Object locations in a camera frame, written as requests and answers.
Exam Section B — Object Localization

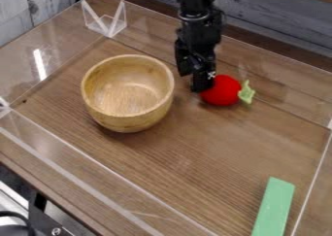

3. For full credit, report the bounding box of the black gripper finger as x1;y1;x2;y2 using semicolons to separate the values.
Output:
190;55;215;93
175;40;194;77

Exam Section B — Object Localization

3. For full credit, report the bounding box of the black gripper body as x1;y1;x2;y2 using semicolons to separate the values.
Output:
175;9;225;57

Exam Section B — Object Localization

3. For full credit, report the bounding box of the red plush strawberry toy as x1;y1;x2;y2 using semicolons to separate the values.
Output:
201;75;257;106

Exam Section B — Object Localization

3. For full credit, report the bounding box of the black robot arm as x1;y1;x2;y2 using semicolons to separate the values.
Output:
175;0;223;93

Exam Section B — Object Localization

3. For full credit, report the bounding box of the light wooden bowl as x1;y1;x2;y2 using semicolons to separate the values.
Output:
81;54;175;133

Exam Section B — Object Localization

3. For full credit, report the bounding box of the green tape strip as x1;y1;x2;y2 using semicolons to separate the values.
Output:
251;177;297;236

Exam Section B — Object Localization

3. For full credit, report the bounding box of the clear acrylic corner bracket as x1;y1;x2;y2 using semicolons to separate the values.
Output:
81;0;127;38

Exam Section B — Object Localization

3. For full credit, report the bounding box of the clear acrylic enclosure wall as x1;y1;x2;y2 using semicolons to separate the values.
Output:
0;0;332;236

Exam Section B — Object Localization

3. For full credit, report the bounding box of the black cable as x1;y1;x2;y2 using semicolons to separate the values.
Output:
0;211;37;236

